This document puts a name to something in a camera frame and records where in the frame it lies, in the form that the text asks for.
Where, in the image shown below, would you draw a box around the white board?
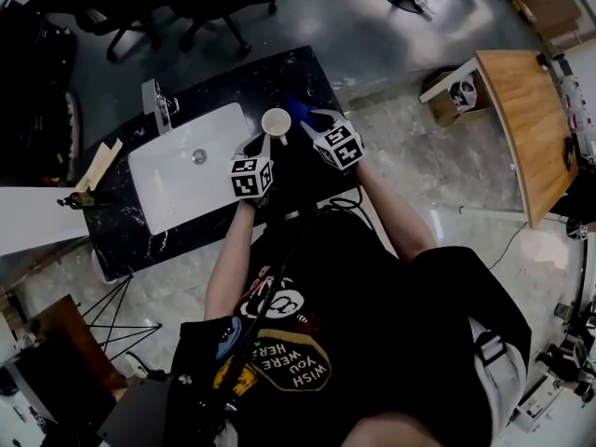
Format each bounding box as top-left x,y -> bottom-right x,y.
0,185 -> 91,256

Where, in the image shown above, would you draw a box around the chrome faucet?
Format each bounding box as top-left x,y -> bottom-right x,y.
141,78 -> 181,135

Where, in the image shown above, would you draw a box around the wooden desk with white frame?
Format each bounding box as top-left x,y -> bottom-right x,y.
418,48 -> 580,229

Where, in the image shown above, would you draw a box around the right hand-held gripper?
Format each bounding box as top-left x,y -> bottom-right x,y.
299,108 -> 366,172

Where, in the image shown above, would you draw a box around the black cable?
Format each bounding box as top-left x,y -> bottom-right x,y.
278,182 -> 377,232

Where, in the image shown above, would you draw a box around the dark brown side table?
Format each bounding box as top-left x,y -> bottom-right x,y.
3,293 -> 129,424

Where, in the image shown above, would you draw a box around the large cardboard box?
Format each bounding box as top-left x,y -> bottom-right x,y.
511,0 -> 596,56

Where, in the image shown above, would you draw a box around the light wooden sticks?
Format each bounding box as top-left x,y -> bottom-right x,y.
74,138 -> 124,193

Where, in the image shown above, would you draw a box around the cardboard box with items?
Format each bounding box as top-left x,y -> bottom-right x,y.
427,70 -> 493,129

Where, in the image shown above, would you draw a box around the black marble counter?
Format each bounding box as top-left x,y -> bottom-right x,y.
81,46 -> 360,282

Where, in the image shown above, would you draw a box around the person's black printed t-shirt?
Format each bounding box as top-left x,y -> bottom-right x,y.
165,207 -> 533,447

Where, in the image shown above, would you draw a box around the white rectangular sink basin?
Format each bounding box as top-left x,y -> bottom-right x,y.
128,102 -> 255,236

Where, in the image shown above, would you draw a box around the blue cloth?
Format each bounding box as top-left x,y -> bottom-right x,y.
281,93 -> 314,127

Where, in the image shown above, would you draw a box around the black office chair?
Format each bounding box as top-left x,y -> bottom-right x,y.
27,0 -> 278,62

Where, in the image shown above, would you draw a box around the black wire-leg stand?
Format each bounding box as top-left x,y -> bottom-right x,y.
76,273 -> 163,363

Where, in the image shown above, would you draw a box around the person's right forearm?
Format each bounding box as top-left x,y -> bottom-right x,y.
355,156 -> 439,265

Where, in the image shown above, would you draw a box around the white mug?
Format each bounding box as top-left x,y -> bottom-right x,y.
261,107 -> 293,147

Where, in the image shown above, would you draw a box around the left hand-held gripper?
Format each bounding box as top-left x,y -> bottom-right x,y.
229,133 -> 275,210

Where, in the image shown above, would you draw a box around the person's left forearm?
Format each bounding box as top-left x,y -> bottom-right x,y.
203,198 -> 258,320

